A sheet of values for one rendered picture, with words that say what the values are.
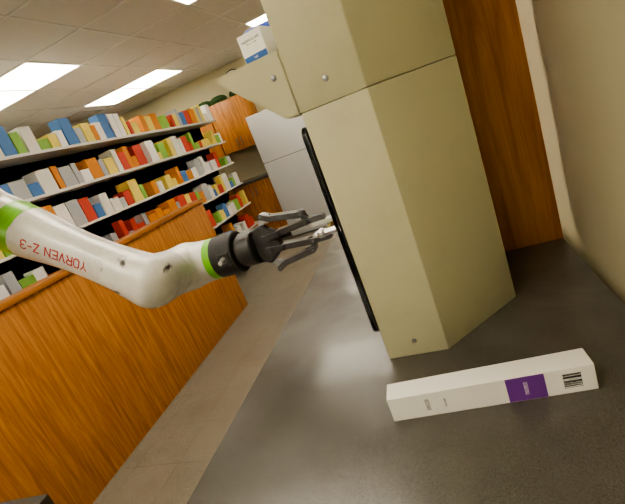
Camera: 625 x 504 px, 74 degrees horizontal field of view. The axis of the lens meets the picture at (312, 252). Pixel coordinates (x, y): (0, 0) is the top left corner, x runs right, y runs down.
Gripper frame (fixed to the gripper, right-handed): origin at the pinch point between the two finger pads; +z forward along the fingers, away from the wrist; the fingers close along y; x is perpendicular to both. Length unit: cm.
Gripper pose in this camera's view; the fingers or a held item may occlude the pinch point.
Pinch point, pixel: (328, 224)
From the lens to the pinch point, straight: 83.4
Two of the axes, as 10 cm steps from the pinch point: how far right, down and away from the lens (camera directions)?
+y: -3.4, -9.1, -2.5
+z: 9.1, -2.5, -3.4
